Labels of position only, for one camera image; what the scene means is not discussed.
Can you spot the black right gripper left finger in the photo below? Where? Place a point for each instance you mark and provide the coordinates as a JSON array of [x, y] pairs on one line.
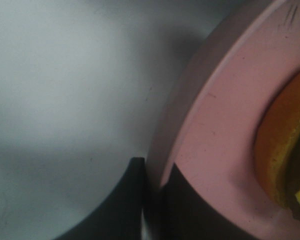
[[119, 216]]

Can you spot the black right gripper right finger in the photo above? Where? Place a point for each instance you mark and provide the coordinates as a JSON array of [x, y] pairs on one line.
[[177, 212]]

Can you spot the pink round plate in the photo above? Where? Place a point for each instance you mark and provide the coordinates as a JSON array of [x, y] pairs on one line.
[[208, 126]]

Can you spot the toy burger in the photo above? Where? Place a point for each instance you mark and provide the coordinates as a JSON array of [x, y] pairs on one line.
[[277, 149]]

